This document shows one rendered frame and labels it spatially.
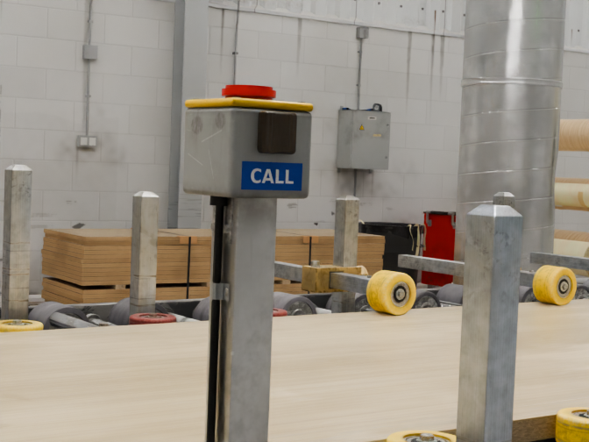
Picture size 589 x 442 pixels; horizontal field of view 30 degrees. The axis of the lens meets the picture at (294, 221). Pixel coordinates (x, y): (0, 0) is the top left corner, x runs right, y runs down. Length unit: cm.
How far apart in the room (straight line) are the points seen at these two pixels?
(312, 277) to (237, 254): 140
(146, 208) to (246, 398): 119
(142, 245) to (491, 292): 111
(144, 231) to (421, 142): 824
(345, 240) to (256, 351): 143
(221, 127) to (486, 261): 30
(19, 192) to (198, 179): 110
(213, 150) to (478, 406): 35
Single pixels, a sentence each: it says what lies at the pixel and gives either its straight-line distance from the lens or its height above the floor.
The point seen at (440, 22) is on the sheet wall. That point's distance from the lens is 1037.
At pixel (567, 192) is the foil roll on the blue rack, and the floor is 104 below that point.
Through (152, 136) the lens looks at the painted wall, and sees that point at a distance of 873.
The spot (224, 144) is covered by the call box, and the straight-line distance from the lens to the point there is 78.
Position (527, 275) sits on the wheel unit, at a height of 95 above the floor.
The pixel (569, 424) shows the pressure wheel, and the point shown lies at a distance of 127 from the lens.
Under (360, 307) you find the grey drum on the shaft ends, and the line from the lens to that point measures 278.
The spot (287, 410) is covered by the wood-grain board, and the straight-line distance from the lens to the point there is 124.
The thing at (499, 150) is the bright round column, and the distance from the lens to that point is 525.
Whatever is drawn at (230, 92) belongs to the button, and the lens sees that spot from 80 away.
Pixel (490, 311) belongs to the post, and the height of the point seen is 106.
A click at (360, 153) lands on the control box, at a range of 946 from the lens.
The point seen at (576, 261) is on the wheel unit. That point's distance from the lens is 296.
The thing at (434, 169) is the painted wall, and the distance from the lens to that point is 1025.
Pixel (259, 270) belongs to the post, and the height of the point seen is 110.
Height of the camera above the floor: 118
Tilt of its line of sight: 3 degrees down
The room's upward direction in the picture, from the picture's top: 2 degrees clockwise
